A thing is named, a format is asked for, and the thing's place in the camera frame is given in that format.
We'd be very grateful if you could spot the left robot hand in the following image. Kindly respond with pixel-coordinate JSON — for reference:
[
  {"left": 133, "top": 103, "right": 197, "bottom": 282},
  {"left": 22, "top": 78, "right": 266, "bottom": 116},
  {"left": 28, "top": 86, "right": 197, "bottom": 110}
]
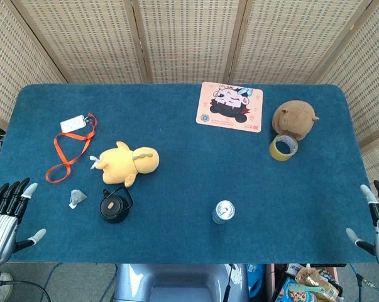
[{"left": 0, "top": 177, "right": 47, "bottom": 266}]

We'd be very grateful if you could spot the tan snack bag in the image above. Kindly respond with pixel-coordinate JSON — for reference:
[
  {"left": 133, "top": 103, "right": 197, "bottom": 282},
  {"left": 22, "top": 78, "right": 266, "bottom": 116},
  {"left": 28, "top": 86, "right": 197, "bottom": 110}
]
[{"left": 294, "top": 267, "right": 340, "bottom": 301}]

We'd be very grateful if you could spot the green plastic comb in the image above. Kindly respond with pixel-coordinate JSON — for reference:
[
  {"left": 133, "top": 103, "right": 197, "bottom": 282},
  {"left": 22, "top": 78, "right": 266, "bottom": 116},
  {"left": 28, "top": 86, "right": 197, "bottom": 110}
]
[{"left": 286, "top": 282, "right": 324, "bottom": 295}]

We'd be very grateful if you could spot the black round device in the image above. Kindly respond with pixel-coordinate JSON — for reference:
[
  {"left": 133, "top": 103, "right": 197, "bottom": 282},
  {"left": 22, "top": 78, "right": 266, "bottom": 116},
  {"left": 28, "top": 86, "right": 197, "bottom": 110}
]
[{"left": 99, "top": 187, "right": 134, "bottom": 225}]

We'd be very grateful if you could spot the blue pretzel snack bag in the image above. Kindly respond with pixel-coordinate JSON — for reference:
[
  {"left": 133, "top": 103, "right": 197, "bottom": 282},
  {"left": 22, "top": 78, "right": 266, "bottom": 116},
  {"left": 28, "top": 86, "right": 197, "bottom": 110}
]
[{"left": 276, "top": 276, "right": 319, "bottom": 302}]

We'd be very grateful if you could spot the white badge card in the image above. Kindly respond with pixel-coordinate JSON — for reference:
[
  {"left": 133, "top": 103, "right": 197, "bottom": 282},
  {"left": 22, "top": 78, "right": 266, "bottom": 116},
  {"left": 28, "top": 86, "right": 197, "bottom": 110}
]
[{"left": 60, "top": 115, "right": 85, "bottom": 133}]

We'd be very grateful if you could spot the blue carton box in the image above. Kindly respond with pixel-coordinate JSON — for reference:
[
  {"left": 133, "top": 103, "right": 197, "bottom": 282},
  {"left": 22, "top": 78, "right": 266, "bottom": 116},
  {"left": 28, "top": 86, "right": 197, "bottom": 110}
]
[{"left": 247, "top": 263, "right": 267, "bottom": 299}]

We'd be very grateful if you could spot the yellow packing tape roll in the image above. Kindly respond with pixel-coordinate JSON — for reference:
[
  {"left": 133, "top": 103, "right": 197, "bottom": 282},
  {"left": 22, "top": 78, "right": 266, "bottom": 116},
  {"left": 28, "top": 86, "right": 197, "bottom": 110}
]
[{"left": 268, "top": 134, "right": 299, "bottom": 162}]

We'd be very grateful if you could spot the yellow plush toy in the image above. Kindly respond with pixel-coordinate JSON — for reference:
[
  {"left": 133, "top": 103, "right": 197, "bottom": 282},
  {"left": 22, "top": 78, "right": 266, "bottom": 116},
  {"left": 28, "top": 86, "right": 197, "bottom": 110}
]
[{"left": 89, "top": 141, "right": 160, "bottom": 189}]

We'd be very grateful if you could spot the brown capybara plush toy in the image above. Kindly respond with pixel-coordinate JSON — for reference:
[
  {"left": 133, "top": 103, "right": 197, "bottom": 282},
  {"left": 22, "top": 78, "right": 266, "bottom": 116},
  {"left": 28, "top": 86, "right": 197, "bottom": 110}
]
[{"left": 272, "top": 99, "right": 320, "bottom": 142}]

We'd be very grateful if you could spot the light blue drink can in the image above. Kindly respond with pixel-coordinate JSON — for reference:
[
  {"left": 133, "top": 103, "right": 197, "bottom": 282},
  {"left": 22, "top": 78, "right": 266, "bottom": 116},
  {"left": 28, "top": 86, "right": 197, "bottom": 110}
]
[{"left": 212, "top": 199, "right": 235, "bottom": 225}]

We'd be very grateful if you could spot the grey robot torso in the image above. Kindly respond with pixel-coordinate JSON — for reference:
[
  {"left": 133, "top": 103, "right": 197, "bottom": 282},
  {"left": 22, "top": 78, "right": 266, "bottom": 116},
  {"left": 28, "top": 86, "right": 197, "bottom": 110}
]
[{"left": 113, "top": 263, "right": 250, "bottom": 302}]

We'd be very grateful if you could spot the blue table cloth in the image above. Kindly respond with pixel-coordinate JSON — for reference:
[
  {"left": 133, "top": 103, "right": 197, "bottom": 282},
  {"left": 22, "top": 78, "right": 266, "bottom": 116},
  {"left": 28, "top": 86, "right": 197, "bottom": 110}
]
[{"left": 0, "top": 83, "right": 377, "bottom": 264}]

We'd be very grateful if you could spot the pink cartoon mouse pad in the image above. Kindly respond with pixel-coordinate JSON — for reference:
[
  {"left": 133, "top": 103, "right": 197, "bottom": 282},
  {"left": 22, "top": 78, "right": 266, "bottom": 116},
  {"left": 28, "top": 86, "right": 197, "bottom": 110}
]
[{"left": 195, "top": 81, "right": 264, "bottom": 134}]

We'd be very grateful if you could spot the woven bamboo folding screen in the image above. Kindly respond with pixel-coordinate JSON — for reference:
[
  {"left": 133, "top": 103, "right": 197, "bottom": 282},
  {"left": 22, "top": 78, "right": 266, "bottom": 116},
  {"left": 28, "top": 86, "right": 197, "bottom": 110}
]
[{"left": 0, "top": 0, "right": 379, "bottom": 189}]

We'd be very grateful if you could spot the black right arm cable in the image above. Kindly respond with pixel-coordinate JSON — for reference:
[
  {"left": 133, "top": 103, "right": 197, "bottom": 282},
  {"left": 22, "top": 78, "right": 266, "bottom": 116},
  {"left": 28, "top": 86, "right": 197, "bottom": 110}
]
[{"left": 349, "top": 263, "right": 379, "bottom": 293}]

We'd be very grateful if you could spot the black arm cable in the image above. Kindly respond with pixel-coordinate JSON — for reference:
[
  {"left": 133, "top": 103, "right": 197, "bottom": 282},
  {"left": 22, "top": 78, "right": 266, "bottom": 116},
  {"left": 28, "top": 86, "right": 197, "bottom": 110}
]
[
  {"left": 0, "top": 280, "right": 52, "bottom": 302},
  {"left": 349, "top": 263, "right": 379, "bottom": 293}
]

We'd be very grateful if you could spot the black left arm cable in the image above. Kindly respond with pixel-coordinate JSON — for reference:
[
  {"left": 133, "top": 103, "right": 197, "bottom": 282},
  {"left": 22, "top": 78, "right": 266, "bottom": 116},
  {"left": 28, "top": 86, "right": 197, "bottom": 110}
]
[{"left": 0, "top": 280, "right": 52, "bottom": 302}]

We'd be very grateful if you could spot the orange lanyard strap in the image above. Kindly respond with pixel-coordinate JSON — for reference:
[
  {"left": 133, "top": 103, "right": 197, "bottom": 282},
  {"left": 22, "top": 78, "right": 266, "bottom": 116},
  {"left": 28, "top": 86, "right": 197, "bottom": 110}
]
[{"left": 45, "top": 112, "right": 99, "bottom": 183}]

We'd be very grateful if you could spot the black torso cable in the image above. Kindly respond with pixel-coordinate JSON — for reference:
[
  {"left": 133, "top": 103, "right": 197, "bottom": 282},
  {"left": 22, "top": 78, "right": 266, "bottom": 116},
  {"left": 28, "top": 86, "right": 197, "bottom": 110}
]
[{"left": 223, "top": 263, "right": 237, "bottom": 302}]

